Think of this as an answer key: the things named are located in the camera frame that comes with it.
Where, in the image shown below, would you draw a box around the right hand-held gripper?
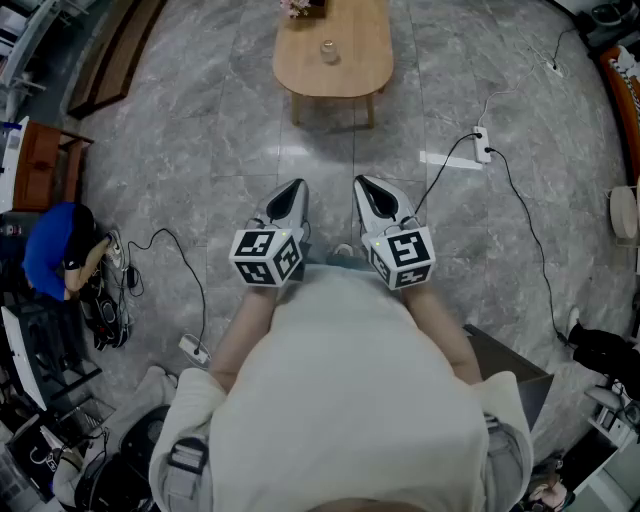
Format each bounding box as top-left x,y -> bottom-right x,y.
353,175 -> 438,292

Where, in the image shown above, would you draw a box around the long white power strip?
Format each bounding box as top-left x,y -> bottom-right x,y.
472,125 -> 493,165

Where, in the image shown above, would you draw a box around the thin black cable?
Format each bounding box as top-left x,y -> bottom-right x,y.
125,228 -> 209,351

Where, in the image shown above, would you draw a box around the reddish wooden cabinet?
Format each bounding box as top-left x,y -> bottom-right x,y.
12,121 -> 95,212

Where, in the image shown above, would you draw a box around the pale sneaker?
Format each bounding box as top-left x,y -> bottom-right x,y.
105,228 -> 126,270

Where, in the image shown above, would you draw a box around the small white power strip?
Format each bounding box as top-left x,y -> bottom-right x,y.
178,333 -> 211,365

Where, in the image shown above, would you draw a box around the dark wooden low bench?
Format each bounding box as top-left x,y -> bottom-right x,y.
66,0 -> 169,120

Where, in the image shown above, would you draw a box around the person's cream shirt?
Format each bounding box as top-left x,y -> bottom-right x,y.
148,263 -> 535,512

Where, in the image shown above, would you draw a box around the person's left forearm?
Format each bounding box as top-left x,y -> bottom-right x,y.
208,285 -> 279,394

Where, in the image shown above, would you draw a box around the pink flower bouquet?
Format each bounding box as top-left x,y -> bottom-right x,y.
279,0 -> 314,20

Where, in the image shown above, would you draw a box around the white cable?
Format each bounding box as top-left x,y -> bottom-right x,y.
477,19 -> 561,129

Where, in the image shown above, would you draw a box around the long black floor cable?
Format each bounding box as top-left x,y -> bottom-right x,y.
485,147 -> 571,346

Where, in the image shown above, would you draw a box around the round beige stool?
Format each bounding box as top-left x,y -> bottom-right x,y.
606,183 -> 640,242

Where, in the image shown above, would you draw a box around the dark brown box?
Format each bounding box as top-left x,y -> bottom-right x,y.
462,323 -> 555,432

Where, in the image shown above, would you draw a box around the wooden coffee table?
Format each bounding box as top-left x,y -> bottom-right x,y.
272,0 -> 395,129

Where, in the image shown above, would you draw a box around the person's right forearm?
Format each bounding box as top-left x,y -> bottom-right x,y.
401,285 -> 484,387

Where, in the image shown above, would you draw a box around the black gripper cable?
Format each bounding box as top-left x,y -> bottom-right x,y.
413,133 -> 477,214

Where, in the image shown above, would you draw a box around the orange sofa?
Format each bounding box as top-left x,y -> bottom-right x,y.
598,43 -> 640,182

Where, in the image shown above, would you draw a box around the person's blue jeans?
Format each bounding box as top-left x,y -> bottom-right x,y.
303,251 -> 372,270

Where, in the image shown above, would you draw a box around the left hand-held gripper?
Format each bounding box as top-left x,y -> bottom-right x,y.
228,178 -> 312,291

